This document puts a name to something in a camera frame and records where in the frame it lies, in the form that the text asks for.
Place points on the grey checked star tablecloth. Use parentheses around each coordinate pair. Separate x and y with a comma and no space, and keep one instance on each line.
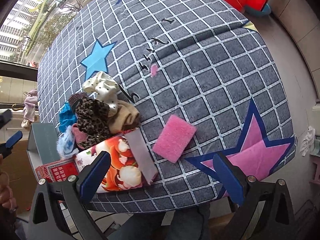
(196,59)

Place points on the blue cloth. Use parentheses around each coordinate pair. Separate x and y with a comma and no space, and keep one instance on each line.
(67,117)

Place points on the pink sock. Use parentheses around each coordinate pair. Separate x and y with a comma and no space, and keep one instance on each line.
(80,137)

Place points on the leopard print scrunchie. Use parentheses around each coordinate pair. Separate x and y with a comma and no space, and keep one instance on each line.
(92,117)

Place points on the white dotted cloth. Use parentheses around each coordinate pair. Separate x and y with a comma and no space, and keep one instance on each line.
(105,89)

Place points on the pink white towel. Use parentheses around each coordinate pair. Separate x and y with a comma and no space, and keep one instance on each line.
(29,109)

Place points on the pink tissue box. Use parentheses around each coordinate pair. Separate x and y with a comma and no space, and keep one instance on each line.
(57,171)

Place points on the orange printed packet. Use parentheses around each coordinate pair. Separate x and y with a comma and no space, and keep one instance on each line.
(131,163)

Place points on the grey white storage box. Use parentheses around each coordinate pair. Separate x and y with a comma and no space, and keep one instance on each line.
(41,147)

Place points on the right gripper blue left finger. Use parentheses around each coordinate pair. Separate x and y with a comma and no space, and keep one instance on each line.
(92,175)

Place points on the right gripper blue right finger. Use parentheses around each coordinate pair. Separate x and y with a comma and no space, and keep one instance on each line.
(232,178)

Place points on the striped knitted sock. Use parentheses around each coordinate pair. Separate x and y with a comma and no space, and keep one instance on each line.
(74,100)

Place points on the beige sock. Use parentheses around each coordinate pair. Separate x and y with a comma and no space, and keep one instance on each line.
(126,117)

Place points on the person's left hand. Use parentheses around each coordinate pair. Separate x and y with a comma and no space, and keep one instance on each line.
(8,209)

